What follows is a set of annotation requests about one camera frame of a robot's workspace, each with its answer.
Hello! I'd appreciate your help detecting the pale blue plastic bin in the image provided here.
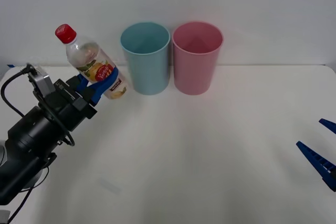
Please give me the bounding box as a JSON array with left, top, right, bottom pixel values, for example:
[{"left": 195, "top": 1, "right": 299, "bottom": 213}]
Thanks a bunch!
[{"left": 120, "top": 22, "right": 171, "bottom": 95}]

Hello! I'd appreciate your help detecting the pink plastic bin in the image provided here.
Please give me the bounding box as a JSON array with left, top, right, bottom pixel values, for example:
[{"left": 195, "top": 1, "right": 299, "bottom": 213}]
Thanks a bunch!
[{"left": 172, "top": 21, "right": 224, "bottom": 95}]

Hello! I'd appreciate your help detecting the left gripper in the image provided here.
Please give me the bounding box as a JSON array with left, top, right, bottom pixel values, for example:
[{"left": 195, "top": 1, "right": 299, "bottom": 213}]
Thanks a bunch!
[{"left": 46, "top": 68, "right": 124, "bottom": 132}]

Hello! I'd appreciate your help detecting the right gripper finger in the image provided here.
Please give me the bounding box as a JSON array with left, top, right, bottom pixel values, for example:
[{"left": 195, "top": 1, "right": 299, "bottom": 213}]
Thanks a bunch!
[
  {"left": 318, "top": 118, "right": 336, "bottom": 131},
  {"left": 296, "top": 141, "right": 336, "bottom": 192}
]

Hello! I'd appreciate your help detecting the clear plastic bottle red cap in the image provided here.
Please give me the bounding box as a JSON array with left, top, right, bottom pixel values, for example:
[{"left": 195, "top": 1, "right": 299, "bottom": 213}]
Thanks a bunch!
[{"left": 54, "top": 23, "right": 129, "bottom": 101}]

